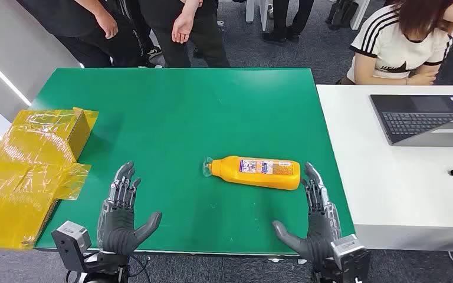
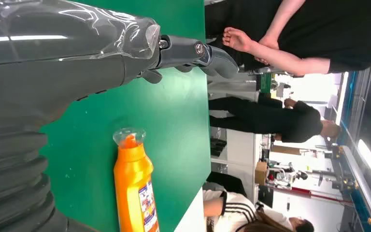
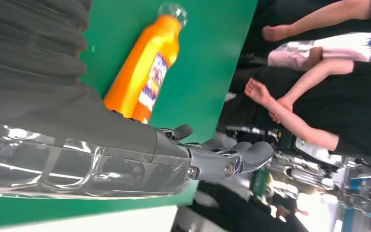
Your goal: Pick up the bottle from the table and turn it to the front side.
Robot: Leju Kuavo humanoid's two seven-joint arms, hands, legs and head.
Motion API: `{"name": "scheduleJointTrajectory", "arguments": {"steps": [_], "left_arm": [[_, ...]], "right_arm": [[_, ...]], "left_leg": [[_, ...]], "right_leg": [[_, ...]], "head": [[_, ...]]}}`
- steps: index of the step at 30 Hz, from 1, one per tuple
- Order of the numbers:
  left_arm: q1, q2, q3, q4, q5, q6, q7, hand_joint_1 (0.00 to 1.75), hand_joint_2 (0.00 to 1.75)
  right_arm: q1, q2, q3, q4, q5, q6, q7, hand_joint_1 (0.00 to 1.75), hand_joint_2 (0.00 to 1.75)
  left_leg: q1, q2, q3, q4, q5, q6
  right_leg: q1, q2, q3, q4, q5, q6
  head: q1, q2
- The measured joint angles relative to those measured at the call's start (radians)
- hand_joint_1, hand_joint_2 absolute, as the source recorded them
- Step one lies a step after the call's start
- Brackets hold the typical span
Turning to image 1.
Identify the orange plastic bottle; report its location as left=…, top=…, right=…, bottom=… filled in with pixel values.
left=203, top=155, right=301, bottom=192

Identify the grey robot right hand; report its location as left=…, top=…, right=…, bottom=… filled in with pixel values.
left=272, top=162, right=343, bottom=270

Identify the standing person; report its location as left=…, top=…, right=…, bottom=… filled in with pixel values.
left=15, top=0, right=149, bottom=68
left=261, top=0, right=315, bottom=44
left=138, top=0, right=231, bottom=68

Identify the yellow taped cardboard box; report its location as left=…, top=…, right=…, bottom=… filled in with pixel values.
left=0, top=106, right=100, bottom=251

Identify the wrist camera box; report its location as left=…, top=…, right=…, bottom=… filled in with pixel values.
left=51, top=221, right=93, bottom=273
left=330, top=234, right=371, bottom=282

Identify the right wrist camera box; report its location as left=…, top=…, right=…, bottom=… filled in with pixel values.
left=330, top=234, right=371, bottom=282

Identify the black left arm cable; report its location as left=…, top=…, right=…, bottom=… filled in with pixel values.
left=127, top=254, right=152, bottom=283

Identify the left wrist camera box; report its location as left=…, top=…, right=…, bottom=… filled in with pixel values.
left=51, top=221, right=93, bottom=273

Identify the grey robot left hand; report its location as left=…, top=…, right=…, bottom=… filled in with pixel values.
left=96, top=160, right=163, bottom=256

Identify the white furniture leg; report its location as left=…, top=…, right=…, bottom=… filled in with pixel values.
left=246, top=0, right=270, bottom=32
left=349, top=0, right=371, bottom=31

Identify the seated person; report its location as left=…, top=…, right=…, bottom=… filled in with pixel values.
left=336, top=0, right=453, bottom=86

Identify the dark grey laptop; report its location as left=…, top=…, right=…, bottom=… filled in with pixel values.
left=369, top=94, right=453, bottom=149

